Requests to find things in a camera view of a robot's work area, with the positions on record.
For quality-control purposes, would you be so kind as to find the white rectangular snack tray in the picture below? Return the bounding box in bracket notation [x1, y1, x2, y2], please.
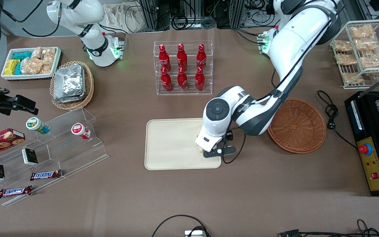
[1, 47, 62, 81]

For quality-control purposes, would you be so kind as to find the beige plastic serving tray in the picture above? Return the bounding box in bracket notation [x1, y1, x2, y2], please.
[144, 118, 222, 171]

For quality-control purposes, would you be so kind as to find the oval tan wicker basket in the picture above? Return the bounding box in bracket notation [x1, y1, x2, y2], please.
[50, 61, 95, 111]

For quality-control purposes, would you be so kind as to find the round brown wicker basket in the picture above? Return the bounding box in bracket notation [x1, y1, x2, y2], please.
[267, 98, 327, 154]

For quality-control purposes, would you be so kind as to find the green lid yogurt cup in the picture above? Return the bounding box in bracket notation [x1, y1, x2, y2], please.
[26, 117, 51, 135]

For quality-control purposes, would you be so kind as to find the yellow snack packet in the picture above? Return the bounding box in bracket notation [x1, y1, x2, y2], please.
[4, 59, 20, 76]

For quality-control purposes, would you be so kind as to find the silver foil pack stack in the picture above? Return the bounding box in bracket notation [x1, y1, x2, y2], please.
[53, 64, 87, 104]

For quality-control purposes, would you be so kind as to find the clear acrylic bottle rack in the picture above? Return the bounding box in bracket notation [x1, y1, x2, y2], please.
[153, 40, 214, 96]

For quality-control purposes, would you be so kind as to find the red lid yogurt cup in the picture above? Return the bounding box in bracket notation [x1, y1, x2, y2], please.
[71, 122, 92, 140]

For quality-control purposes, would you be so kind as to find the red cola bottle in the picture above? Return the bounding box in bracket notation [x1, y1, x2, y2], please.
[176, 43, 188, 71]
[196, 44, 208, 70]
[194, 67, 206, 92]
[177, 67, 189, 92]
[158, 44, 172, 71]
[160, 67, 173, 92]

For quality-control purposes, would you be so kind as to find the clear acrylic stepped shelf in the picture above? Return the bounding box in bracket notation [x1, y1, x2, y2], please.
[0, 107, 109, 207]

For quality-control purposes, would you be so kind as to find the brown Snickers bar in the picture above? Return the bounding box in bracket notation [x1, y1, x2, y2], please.
[0, 185, 33, 199]
[30, 170, 63, 181]

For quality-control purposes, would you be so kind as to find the white cloth bag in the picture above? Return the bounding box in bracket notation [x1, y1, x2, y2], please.
[102, 3, 146, 34]

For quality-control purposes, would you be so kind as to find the clear crispy snack bag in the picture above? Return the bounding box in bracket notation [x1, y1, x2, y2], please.
[354, 38, 379, 52]
[341, 72, 365, 85]
[360, 49, 379, 70]
[349, 25, 374, 40]
[336, 53, 358, 66]
[333, 40, 353, 53]

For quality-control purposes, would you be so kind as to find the red emergency stop button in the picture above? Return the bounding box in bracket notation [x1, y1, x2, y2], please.
[358, 143, 373, 156]

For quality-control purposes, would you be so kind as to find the black machine with yellow panel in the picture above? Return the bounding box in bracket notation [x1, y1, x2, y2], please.
[344, 91, 379, 197]

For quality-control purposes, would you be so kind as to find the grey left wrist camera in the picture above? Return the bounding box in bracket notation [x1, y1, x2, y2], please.
[203, 130, 237, 159]

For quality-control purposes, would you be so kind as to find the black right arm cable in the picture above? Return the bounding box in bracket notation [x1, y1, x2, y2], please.
[0, 0, 62, 38]

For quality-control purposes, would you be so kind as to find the black looped cable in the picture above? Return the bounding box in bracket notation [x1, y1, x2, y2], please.
[151, 214, 212, 237]

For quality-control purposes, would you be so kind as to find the black connector with cables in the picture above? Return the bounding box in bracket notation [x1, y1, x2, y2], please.
[277, 219, 379, 237]

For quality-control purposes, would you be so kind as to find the black power cable with plug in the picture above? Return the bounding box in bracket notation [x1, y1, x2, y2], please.
[317, 90, 358, 149]

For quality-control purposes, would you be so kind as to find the white wire rack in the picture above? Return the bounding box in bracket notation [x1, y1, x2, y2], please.
[329, 19, 379, 90]

